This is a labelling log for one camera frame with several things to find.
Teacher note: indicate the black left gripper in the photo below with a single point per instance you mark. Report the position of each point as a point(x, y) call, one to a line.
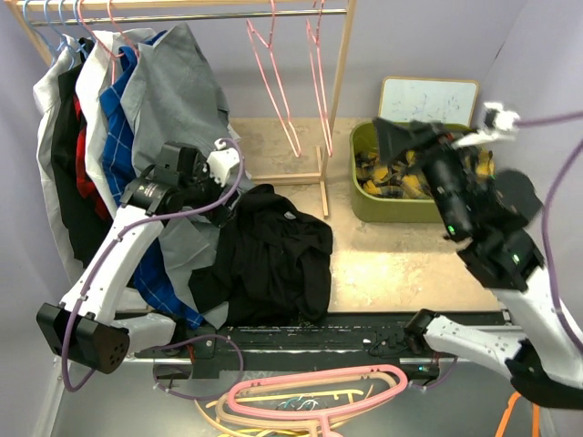
point(219, 214)

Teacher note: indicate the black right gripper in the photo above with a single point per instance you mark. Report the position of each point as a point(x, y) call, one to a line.
point(422, 136)

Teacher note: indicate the pink wire hanger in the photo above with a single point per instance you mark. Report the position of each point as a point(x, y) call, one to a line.
point(313, 34)

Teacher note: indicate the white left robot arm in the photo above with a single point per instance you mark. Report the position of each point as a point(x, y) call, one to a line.
point(83, 327)

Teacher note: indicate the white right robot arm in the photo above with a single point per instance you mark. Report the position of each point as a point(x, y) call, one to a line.
point(487, 216)

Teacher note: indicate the yellow plaid shirt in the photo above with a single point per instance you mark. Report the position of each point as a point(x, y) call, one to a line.
point(397, 181)

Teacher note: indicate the blue checked shirt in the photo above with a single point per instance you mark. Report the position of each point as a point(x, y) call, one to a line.
point(118, 150)

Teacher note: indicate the pink hanger on rack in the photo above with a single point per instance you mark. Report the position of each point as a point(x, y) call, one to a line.
point(263, 51)

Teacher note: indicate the white shirt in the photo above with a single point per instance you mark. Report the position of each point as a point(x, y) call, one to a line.
point(101, 69)

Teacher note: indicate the light grey shirt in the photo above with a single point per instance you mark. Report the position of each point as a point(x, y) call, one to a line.
point(47, 99)

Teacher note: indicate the yellow plastic hanger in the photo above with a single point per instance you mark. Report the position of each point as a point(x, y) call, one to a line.
point(263, 433)

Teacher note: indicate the olive green plastic bin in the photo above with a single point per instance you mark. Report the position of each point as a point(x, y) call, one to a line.
point(372, 209)

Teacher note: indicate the small whiteboard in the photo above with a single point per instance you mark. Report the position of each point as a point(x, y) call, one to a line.
point(449, 101)

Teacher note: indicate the wooden clothes rack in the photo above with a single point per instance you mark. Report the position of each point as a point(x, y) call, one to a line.
point(97, 12)

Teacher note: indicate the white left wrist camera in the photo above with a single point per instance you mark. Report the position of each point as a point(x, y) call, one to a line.
point(223, 160)

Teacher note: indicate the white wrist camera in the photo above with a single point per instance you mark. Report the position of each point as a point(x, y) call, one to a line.
point(499, 124)
point(223, 160)

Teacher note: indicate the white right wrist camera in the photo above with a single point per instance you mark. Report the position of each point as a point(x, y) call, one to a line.
point(499, 124)

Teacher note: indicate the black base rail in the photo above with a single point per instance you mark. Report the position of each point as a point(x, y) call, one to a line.
point(340, 340)

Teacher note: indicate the blue wire hanger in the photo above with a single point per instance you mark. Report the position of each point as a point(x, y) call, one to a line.
point(46, 20)

